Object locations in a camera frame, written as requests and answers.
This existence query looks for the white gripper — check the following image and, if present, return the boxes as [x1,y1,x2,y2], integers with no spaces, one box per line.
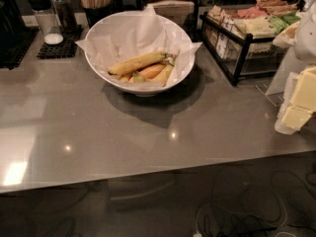
[290,0,316,113]

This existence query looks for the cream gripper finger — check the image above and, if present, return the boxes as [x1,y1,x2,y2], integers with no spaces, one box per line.
[281,106,313,130]

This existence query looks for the white ceramic bowl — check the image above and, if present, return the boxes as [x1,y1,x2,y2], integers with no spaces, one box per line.
[83,10,197,98]

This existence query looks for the glass sugar shaker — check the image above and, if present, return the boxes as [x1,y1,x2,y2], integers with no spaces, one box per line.
[27,0,63,45]

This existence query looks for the black wire condiment rack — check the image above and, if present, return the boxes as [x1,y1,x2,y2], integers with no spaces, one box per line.
[198,14,286,86]

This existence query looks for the black floor cables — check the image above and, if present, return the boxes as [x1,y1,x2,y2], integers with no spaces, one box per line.
[194,165,316,237]

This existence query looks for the small greenish banana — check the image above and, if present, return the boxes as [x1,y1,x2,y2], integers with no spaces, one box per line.
[132,71,147,83]

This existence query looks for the orange ripe banana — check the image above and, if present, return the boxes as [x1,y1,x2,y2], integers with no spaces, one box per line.
[128,63,166,83]

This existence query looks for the yellow banana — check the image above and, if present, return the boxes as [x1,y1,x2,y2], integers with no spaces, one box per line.
[108,51,174,76]
[152,64,174,86]

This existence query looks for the black drip tray mat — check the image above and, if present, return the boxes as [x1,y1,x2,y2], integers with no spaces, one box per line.
[0,27,39,70]

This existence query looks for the white paper bowl liner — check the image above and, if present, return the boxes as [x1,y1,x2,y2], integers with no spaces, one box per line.
[75,5,202,91]

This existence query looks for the black rubber mat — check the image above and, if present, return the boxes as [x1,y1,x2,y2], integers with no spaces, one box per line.
[37,26,83,59]

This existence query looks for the cup of wooden stirrers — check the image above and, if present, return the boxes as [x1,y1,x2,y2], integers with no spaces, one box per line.
[80,0,111,27]

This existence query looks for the dark pepper shaker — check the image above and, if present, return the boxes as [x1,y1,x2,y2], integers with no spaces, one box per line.
[51,0,78,33]

